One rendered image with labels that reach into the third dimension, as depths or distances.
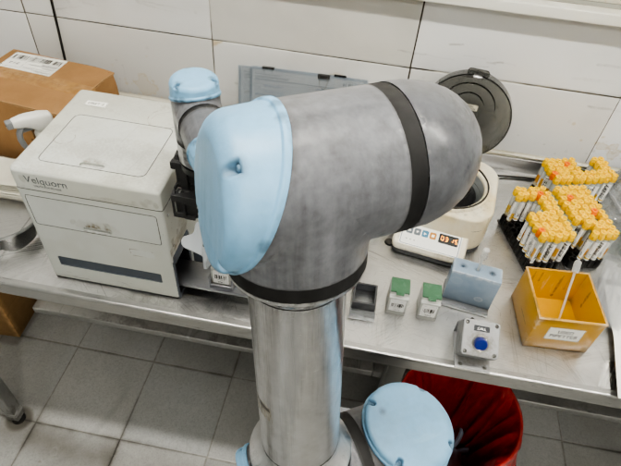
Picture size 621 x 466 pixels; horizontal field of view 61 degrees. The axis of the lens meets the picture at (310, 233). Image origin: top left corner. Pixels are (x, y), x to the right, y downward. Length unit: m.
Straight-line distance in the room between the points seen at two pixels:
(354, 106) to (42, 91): 1.19
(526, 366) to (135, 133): 0.89
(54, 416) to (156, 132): 1.28
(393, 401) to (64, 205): 0.68
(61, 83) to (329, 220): 1.22
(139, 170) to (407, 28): 0.74
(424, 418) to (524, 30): 0.97
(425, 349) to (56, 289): 0.78
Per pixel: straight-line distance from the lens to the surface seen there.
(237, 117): 0.35
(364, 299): 1.13
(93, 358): 2.17
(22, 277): 1.28
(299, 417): 0.52
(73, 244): 1.14
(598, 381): 1.21
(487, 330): 1.08
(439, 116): 0.38
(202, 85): 0.80
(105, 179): 0.98
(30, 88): 1.52
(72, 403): 2.10
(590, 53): 1.46
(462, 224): 1.23
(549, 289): 1.26
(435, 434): 0.69
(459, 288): 1.16
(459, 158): 0.38
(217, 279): 1.09
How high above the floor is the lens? 1.78
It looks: 46 degrees down
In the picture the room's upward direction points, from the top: 5 degrees clockwise
